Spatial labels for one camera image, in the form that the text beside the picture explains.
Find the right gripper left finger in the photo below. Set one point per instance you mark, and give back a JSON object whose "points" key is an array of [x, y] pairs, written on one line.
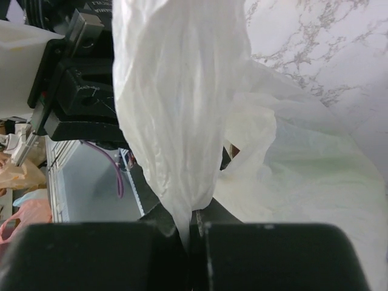
{"points": [[143, 255]]}

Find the white slotted cable duct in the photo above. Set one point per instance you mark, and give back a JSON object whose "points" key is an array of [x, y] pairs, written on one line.
{"points": [[125, 161]]}

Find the white lemon-print plastic bag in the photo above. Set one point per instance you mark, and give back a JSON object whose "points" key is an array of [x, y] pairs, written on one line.
{"points": [[204, 120]]}

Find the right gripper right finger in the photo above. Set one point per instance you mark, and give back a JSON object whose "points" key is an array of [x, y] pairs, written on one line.
{"points": [[227, 254]]}

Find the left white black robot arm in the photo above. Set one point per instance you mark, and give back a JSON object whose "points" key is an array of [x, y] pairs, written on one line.
{"points": [[22, 48]]}

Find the tan plastic bag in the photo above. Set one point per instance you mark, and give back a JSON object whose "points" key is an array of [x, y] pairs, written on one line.
{"points": [[19, 177]]}

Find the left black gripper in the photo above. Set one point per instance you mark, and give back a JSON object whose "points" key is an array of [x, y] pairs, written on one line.
{"points": [[72, 94]]}

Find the pink plastic bag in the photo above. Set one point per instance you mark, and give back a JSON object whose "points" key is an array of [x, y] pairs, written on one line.
{"points": [[33, 211]]}

